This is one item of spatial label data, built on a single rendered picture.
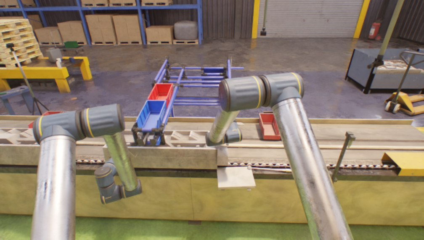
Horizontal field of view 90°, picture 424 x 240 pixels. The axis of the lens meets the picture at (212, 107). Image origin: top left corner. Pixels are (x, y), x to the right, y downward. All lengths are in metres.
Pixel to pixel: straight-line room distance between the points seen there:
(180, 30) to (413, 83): 8.42
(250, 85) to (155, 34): 10.04
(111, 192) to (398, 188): 2.39
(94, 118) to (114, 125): 0.09
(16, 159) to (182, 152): 1.51
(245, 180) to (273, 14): 10.69
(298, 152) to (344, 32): 12.62
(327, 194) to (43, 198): 1.04
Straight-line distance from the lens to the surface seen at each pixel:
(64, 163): 1.10
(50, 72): 6.35
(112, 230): 2.74
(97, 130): 1.16
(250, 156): 2.15
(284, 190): 2.18
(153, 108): 1.95
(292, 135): 0.93
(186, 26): 10.49
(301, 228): 2.69
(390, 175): 2.43
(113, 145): 1.28
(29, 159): 2.53
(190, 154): 1.85
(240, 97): 0.90
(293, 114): 0.95
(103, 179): 1.67
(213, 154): 1.83
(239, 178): 1.87
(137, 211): 2.52
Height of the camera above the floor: 2.16
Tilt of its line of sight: 29 degrees down
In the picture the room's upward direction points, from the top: 1 degrees counter-clockwise
